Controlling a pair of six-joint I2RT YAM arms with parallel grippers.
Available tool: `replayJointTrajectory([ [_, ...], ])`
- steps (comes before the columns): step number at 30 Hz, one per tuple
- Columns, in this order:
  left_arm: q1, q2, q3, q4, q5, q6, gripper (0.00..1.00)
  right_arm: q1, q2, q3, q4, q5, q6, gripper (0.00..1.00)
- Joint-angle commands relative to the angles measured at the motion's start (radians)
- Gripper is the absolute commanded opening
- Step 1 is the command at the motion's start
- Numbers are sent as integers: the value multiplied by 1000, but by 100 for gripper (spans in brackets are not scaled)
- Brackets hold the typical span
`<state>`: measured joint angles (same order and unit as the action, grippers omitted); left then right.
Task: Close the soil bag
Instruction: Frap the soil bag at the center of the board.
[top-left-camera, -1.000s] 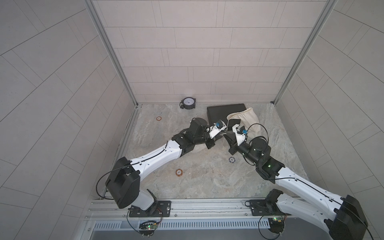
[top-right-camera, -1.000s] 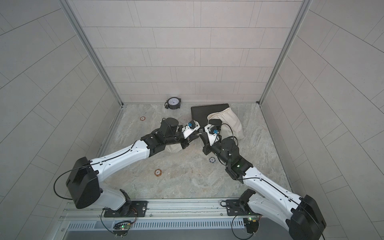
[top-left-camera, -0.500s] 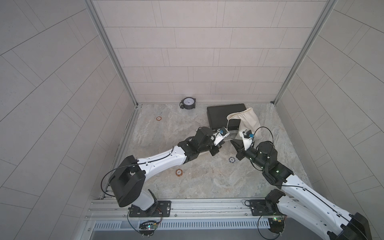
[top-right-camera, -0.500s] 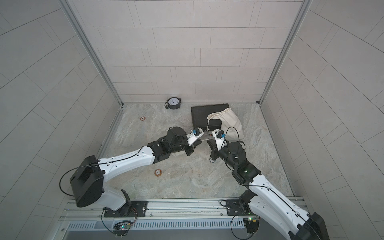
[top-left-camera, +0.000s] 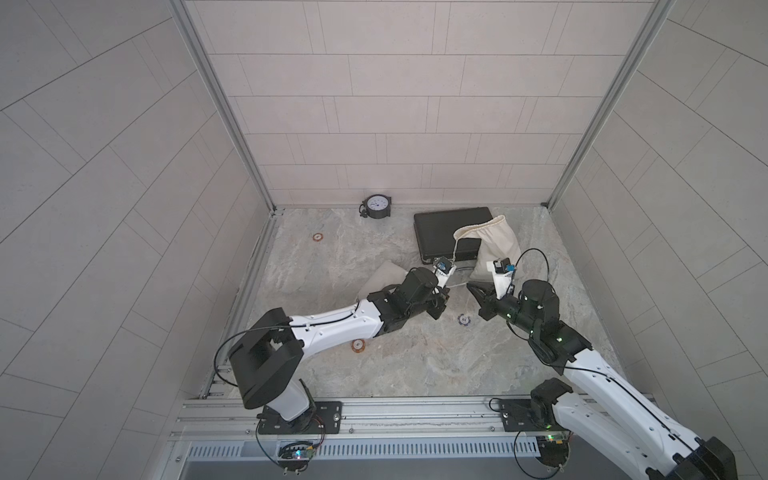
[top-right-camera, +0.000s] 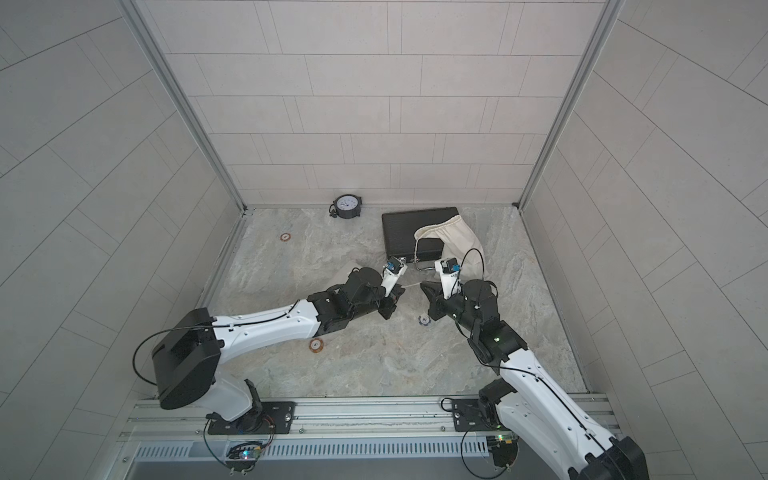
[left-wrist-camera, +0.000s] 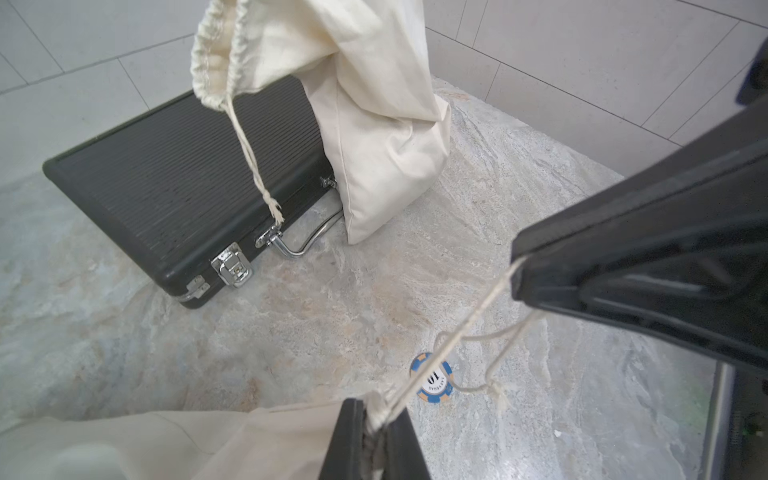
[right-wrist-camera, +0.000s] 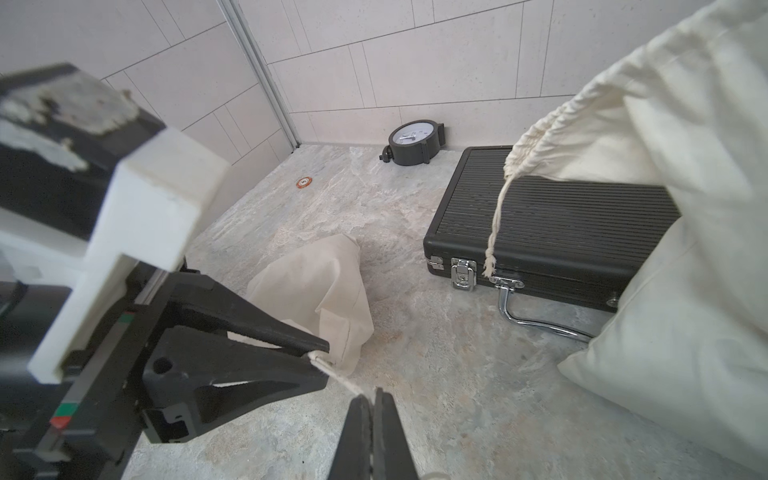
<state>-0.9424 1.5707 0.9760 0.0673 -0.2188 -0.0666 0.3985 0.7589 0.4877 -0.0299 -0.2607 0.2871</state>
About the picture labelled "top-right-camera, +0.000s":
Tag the circuit board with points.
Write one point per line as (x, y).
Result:
(503, 450)
(243, 457)

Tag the right circuit board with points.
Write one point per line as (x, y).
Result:
(503, 450)

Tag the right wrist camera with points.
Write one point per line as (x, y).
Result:
(449, 271)

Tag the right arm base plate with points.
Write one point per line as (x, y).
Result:
(467, 415)

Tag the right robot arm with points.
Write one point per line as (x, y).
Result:
(525, 399)

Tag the black round gauge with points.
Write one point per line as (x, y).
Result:
(346, 206)

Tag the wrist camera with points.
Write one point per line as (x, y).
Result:
(394, 268)
(449, 271)

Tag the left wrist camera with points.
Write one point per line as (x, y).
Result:
(394, 268)

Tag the white vent grille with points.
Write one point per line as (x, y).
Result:
(321, 449)

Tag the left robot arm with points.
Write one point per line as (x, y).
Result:
(187, 361)

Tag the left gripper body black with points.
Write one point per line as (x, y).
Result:
(375, 300)

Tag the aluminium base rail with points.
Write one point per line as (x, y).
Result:
(314, 418)

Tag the cream cloth soil bag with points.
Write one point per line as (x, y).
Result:
(412, 274)

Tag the left circuit board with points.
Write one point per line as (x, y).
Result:
(243, 457)

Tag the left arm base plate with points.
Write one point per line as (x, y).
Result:
(270, 417)

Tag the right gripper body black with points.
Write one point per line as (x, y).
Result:
(457, 311)

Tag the black hard case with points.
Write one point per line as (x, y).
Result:
(399, 229)

